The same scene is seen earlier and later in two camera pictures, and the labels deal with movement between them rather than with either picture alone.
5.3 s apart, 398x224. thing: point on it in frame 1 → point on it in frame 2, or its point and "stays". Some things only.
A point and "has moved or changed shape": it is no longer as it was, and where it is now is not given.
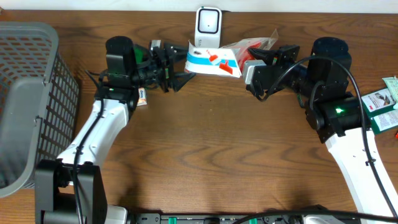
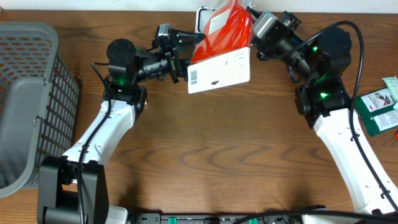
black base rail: (216, 218) stays
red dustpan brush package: (226, 61) has moved or changed shape
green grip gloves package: (379, 107) stays
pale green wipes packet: (392, 84) stays
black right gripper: (262, 78) → (265, 50)
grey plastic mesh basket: (39, 102) stays
